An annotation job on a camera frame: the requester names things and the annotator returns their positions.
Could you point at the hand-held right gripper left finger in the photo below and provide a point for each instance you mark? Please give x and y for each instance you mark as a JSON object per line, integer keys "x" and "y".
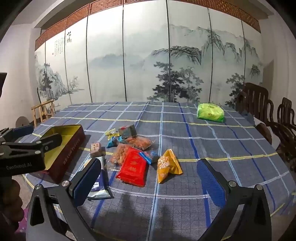
{"x": 85, "y": 183}

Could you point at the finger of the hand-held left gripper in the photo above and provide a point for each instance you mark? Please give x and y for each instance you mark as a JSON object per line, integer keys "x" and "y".
{"x": 49, "y": 141}
{"x": 20, "y": 131}

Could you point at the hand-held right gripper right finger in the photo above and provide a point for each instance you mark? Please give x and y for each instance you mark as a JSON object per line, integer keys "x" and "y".
{"x": 210, "y": 183}

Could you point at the silver and blue snack packet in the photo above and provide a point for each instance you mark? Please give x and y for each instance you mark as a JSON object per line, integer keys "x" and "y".
{"x": 101, "y": 187}

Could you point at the red tin box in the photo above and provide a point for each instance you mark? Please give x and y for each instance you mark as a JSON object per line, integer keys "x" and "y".
{"x": 69, "y": 148}

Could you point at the small brown snack box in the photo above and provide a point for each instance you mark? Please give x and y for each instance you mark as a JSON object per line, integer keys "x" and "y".
{"x": 96, "y": 148}

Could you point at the clear packet of orange snacks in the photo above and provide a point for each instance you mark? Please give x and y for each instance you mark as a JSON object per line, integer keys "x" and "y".
{"x": 138, "y": 141}
{"x": 120, "y": 154}

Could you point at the yellow triangular snack packet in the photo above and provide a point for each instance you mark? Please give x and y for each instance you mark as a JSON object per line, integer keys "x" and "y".
{"x": 166, "y": 168}

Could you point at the red snack packet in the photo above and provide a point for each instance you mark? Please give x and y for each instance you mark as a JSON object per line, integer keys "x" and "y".
{"x": 133, "y": 169}

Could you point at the teal candy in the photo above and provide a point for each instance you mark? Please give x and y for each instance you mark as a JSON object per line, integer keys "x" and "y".
{"x": 113, "y": 141}

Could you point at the yellow candy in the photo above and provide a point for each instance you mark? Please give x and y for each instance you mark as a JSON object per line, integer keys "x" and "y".
{"x": 111, "y": 133}

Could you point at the dark grey snack packet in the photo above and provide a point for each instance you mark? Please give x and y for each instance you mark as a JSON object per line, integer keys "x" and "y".
{"x": 127, "y": 131}

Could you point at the blue candy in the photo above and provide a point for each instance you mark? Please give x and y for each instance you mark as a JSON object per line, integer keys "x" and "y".
{"x": 146, "y": 157}

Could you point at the person's left forearm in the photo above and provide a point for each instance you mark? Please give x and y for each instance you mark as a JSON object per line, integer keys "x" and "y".
{"x": 13, "y": 231}

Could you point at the person's left hand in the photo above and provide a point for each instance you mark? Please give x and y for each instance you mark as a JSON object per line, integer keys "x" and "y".
{"x": 11, "y": 197}

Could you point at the round millstone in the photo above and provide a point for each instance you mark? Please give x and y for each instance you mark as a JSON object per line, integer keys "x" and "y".
{"x": 22, "y": 121}

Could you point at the bamboo chair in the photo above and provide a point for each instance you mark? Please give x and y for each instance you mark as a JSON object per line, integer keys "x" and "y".
{"x": 44, "y": 109}

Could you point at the green packet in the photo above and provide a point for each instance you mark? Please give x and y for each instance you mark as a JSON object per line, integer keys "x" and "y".
{"x": 210, "y": 112}

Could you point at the dark wooden chair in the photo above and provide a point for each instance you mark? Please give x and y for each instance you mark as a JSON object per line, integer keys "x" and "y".
{"x": 285, "y": 125}
{"x": 254, "y": 99}

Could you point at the landscape painted folding screen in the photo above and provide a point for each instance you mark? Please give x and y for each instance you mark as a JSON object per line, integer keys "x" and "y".
{"x": 138, "y": 58}

